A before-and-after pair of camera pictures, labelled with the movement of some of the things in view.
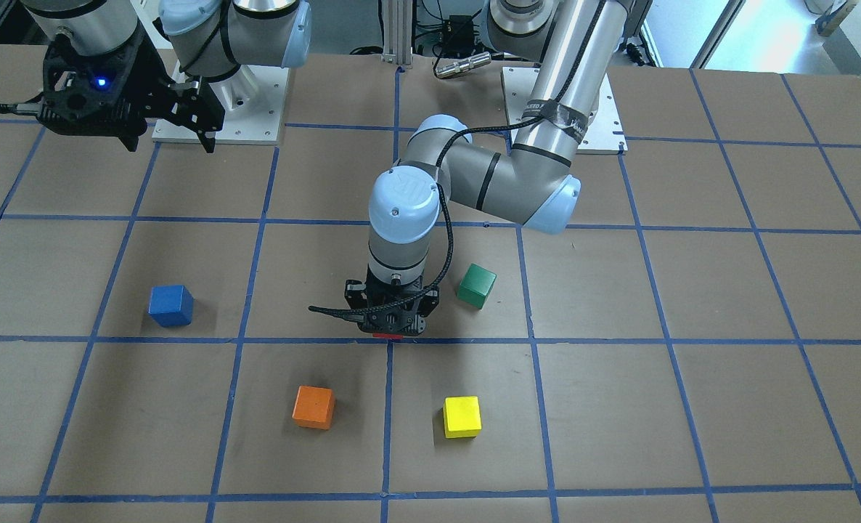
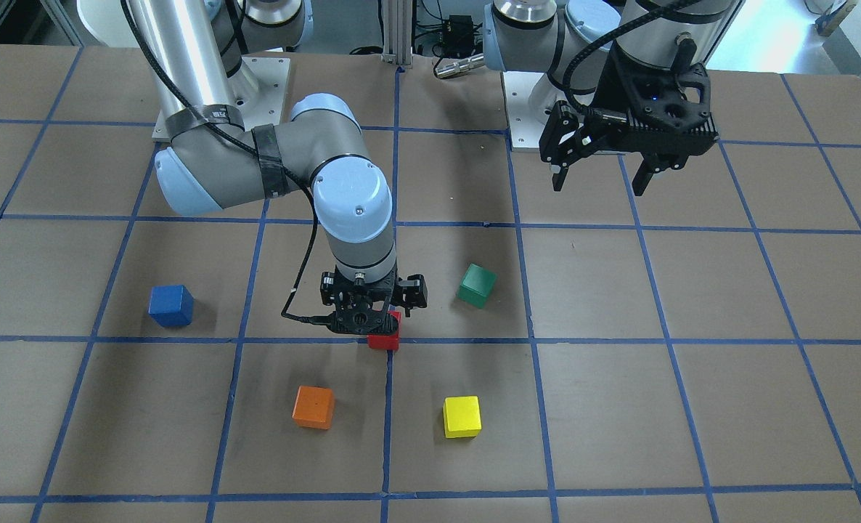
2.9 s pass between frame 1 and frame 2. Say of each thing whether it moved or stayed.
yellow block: stayed
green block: stayed
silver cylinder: stayed
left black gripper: moved
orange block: stayed
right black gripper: moved
